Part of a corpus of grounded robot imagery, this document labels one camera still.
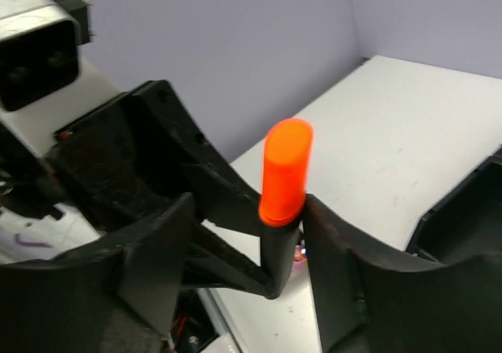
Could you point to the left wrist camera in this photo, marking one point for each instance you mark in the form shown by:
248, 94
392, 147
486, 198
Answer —
45, 82

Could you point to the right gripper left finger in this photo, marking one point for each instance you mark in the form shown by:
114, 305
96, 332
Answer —
116, 294

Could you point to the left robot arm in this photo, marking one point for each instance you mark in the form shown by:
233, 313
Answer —
37, 189

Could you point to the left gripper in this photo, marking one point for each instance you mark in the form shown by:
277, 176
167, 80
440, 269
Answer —
139, 154

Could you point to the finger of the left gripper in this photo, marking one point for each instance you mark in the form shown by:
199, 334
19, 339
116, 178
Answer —
211, 262

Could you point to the black compartment tray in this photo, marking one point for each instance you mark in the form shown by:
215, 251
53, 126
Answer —
466, 221

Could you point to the pink bottle of pens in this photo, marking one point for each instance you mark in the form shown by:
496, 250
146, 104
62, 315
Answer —
299, 260

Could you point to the orange tip black highlighter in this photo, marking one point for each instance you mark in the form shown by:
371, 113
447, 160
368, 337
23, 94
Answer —
277, 249

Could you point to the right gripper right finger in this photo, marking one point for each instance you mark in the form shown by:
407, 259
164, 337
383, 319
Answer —
371, 297

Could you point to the orange highlighter cap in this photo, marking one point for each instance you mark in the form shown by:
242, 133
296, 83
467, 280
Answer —
287, 152

